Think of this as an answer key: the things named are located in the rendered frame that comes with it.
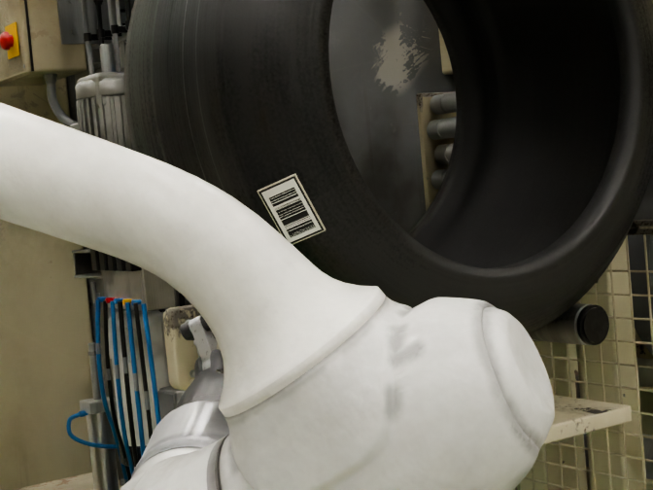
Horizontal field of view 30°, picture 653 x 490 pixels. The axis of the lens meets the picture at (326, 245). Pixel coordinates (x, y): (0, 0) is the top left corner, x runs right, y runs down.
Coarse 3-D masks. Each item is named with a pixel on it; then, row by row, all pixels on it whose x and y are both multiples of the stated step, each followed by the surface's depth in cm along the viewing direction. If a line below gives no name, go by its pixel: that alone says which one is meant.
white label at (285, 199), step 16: (272, 192) 110; (288, 192) 110; (304, 192) 109; (272, 208) 110; (288, 208) 110; (304, 208) 110; (288, 224) 111; (304, 224) 111; (320, 224) 110; (288, 240) 111
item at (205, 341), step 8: (192, 320) 83; (192, 328) 83; (200, 328) 83; (200, 336) 83; (208, 336) 83; (200, 344) 83; (208, 344) 83; (216, 344) 84; (200, 352) 83; (208, 352) 82; (208, 360) 82
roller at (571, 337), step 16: (576, 304) 134; (592, 304) 133; (560, 320) 134; (576, 320) 132; (592, 320) 132; (608, 320) 133; (544, 336) 137; (560, 336) 134; (576, 336) 132; (592, 336) 132
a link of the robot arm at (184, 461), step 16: (176, 448) 72; (192, 448) 71; (208, 448) 65; (144, 464) 72; (160, 464) 68; (176, 464) 66; (192, 464) 64; (208, 464) 63; (144, 480) 67; (160, 480) 65; (176, 480) 64; (192, 480) 63; (208, 480) 62
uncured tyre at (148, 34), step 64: (192, 0) 113; (256, 0) 108; (320, 0) 109; (448, 0) 153; (512, 0) 153; (576, 0) 145; (640, 0) 132; (128, 64) 124; (192, 64) 112; (256, 64) 108; (320, 64) 109; (512, 64) 156; (576, 64) 148; (640, 64) 132; (192, 128) 114; (256, 128) 109; (320, 128) 109; (512, 128) 156; (576, 128) 149; (640, 128) 132; (256, 192) 110; (320, 192) 110; (448, 192) 154; (512, 192) 154; (576, 192) 145; (640, 192) 133; (320, 256) 112; (384, 256) 113; (448, 256) 152; (512, 256) 147; (576, 256) 127
